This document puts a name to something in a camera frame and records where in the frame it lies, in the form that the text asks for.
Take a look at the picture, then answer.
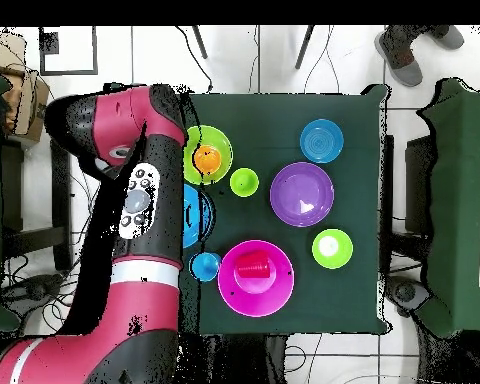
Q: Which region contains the large blue plastic bowl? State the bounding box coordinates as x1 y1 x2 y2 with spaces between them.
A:
182 183 217 250

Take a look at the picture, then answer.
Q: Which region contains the red plastic cup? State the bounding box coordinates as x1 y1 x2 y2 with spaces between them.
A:
236 251 272 280

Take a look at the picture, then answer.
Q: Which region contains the orange plastic cup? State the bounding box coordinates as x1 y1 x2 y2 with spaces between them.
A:
193 144 223 176

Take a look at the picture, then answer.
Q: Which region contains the green plastic cup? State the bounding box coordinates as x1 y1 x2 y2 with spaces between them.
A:
229 167 260 198

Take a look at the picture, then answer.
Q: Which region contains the purple plastic bowl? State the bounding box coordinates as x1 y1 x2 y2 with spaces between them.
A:
269 161 336 228

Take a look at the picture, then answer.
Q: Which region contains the blue plastic cup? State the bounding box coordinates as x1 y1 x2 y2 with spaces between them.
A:
189 251 222 283

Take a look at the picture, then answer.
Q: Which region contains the large green plastic bowl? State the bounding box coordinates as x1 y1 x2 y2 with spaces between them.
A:
182 124 234 186

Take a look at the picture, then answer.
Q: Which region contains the pink plastic bowl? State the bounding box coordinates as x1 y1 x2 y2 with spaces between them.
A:
216 239 296 318

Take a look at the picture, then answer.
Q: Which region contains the small green ribbed bowl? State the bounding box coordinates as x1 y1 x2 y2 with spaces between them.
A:
311 228 354 270

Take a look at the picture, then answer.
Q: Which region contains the dark green tablecloth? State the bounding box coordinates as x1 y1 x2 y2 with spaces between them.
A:
103 82 392 336

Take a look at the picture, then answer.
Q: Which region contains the small blue patterned bowl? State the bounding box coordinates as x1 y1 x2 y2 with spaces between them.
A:
299 118 345 165

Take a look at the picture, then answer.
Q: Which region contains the black tripod leg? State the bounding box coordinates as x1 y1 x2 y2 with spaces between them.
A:
294 25 317 70
190 25 209 60

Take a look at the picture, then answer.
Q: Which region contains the black metal stand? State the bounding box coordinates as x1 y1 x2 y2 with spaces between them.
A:
1 129 74 272

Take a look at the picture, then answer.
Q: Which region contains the person's foot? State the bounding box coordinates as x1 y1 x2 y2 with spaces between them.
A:
373 25 425 88
427 25 466 51

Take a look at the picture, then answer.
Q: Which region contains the cardboard box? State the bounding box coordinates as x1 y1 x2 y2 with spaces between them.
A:
0 67 52 144
0 30 27 75

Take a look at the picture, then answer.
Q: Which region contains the thin black cable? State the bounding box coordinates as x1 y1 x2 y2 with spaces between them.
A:
174 25 215 94

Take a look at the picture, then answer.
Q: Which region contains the grey pedestal foot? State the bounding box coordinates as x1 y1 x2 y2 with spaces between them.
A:
1 272 65 317
384 274 432 318

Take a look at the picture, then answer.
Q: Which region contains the black square frame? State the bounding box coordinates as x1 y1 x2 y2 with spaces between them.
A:
38 26 99 76

